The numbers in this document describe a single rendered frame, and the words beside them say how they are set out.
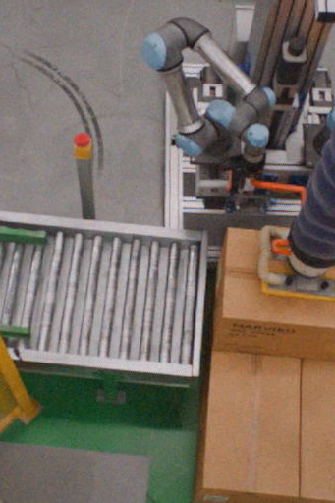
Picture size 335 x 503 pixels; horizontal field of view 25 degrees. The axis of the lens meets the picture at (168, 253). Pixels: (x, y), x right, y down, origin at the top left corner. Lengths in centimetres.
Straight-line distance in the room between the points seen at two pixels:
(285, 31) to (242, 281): 98
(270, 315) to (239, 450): 61
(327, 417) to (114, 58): 259
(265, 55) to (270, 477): 171
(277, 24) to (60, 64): 218
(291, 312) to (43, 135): 208
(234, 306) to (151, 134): 174
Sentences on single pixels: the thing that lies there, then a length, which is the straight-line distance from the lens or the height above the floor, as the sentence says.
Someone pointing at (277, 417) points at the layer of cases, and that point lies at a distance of 334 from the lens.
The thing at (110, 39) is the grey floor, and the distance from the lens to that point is 493.
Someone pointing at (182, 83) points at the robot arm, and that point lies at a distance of 289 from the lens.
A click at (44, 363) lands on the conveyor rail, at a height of 56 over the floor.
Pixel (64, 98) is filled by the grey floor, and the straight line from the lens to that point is 466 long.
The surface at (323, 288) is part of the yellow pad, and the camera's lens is 296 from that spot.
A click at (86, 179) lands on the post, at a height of 76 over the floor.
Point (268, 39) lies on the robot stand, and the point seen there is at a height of 153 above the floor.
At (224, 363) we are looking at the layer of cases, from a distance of 337.
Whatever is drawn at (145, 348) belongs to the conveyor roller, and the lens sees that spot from 335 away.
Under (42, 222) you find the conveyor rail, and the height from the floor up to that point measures 59.
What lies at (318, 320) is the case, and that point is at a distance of 307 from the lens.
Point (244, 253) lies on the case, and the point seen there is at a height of 94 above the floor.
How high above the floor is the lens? 374
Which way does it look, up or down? 65 degrees down
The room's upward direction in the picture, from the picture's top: 7 degrees clockwise
